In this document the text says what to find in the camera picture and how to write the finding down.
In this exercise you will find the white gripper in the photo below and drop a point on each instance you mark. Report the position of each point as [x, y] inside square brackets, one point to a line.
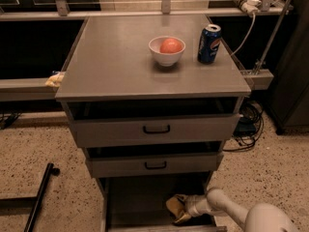
[193, 206]

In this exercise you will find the yellow sponge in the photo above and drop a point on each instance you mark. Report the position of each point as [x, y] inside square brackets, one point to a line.
[175, 206]

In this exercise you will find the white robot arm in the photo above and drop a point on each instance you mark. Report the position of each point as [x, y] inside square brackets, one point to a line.
[262, 217]

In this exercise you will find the grey middle drawer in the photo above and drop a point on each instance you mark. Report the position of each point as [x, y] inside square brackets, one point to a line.
[126, 161]

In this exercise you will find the grey drawer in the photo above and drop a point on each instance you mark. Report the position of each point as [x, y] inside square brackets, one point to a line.
[137, 204]
[144, 122]
[126, 161]

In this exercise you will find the grey bottom drawer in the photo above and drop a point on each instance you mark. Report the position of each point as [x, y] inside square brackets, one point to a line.
[137, 204]

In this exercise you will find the grey top drawer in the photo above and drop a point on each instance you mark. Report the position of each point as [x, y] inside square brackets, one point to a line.
[144, 122]

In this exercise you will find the grey drawer cabinet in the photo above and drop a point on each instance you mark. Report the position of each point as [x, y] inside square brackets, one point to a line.
[111, 61]

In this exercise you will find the dark cabinet at right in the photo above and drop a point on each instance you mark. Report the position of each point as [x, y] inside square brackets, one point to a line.
[287, 98]

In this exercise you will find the white bowl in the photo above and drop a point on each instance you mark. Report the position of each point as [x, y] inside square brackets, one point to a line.
[163, 59]

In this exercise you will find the black metal bar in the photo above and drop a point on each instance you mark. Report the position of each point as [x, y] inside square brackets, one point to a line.
[31, 204]

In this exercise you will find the orange fruit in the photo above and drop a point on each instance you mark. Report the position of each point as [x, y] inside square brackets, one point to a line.
[170, 46]

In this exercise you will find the blue soda can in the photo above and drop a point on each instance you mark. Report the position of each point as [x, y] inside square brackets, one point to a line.
[209, 43]

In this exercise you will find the white power strip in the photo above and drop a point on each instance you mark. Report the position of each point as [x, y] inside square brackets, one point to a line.
[249, 7]

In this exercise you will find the yellow rag on rail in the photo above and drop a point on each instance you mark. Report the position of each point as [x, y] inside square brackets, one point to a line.
[55, 80]

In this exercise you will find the grey metal rail frame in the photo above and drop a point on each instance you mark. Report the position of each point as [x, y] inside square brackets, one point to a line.
[27, 89]

